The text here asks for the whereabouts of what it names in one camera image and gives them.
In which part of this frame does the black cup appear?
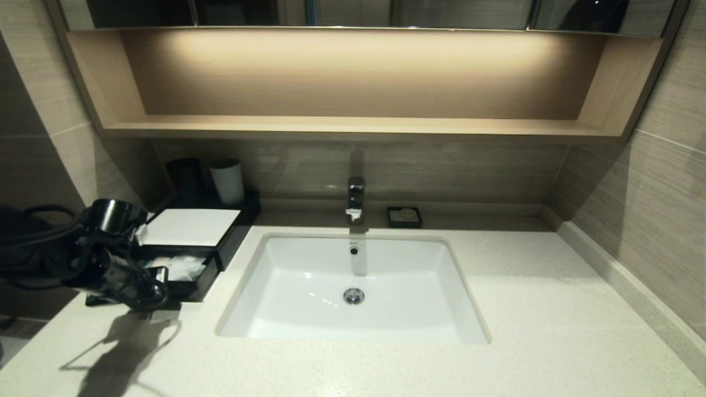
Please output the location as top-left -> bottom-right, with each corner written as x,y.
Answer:
165,158 -> 205,202

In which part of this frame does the mirror cabinet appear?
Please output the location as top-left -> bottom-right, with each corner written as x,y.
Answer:
55,0 -> 680,37

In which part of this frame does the white cup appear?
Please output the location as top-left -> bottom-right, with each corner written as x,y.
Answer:
208,159 -> 245,206

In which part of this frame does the black amenity box white top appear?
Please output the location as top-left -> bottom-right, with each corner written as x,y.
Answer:
135,190 -> 261,272

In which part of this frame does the chrome sink faucet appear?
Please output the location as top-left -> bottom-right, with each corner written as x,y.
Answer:
345,176 -> 366,226

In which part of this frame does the white ceramic sink basin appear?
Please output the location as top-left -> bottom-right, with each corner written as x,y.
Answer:
215,233 -> 491,345

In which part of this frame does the wooden wall shelf niche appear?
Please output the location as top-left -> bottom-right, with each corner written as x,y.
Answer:
47,28 -> 690,145

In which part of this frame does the square clear white packet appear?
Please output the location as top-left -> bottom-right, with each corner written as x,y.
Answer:
145,255 -> 207,282

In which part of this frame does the black square soap dish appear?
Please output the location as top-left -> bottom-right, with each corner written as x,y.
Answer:
387,206 -> 423,229

